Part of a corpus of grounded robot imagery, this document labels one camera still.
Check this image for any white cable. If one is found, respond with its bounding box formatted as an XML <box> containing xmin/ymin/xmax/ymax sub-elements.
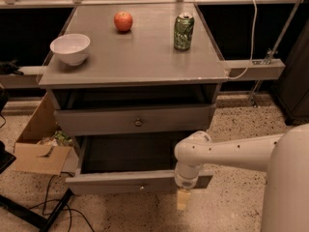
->
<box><xmin>227</xmin><ymin>0</ymin><xmax>258</xmax><ymax>81</ymax></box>

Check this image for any black floor cable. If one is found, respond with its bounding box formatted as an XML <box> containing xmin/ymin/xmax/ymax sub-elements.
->
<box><xmin>28</xmin><ymin>173</ymin><xmax>96</xmax><ymax>232</ymax></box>

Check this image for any green soda can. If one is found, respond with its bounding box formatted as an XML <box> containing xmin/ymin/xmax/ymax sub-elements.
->
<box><xmin>174</xmin><ymin>13</ymin><xmax>195</xmax><ymax>51</ymax></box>

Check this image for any grey drawer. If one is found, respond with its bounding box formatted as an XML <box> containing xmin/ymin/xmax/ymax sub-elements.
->
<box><xmin>65</xmin><ymin>135</ymin><xmax>214</xmax><ymax>196</ymax></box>
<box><xmin>54</xmin><ymin>104</ymin><xmax>215</xmax><ymax>136</ymax></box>

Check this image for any grey drawer cabinet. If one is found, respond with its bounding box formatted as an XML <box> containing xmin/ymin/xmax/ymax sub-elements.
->
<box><xmin>38</xmin><ymin>2</ymin><xmax>229</xmax><ymax>179</ymax></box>

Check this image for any black stand base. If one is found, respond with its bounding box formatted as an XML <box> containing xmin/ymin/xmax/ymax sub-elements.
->
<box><xmin>0</xmin><ymin>188</ymin><xmax>73</xmax><ymax>232</ymax></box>

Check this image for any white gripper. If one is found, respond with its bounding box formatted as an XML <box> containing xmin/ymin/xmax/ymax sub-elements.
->
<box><xmin>175</xmin><ymin>165</ymin><xmax>201</xmax><ymax>211</ymax></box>

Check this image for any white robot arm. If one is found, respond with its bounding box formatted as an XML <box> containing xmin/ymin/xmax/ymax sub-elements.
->
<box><xmin>174</xmin><ymin>124</ymin><xmax>309</xmax><ymax>232</ymax></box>

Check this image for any cardboard box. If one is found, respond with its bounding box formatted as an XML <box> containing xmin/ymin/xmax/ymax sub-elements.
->
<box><xmin>14</xmin><ymin>95</ymin><xmax>78</xmax><ymax>175</ymax></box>

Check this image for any grey top drawer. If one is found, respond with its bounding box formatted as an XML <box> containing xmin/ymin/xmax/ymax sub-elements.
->
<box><xmin>54</xmin><ymin>104</ymin><xmax>215</xmax><ymax>136</ymax></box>

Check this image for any white bowl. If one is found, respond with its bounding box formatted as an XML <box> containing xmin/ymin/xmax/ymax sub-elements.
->
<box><xmin>50</xmin><ymin>34</ymin><xmax>91</xmax><ymax>66</ymax></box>

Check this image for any red apple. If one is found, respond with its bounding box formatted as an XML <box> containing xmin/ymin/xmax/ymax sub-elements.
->
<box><xmin>114</xmin><ymin>12</ymin><xmax>133</xmax><ymax>32</ymax></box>

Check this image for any black object at left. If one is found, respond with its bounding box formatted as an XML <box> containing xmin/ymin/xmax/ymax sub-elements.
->
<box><xmin>0</xmin><ymin>60</ymin><xmax>23</xmax><ymax>75</ymax></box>

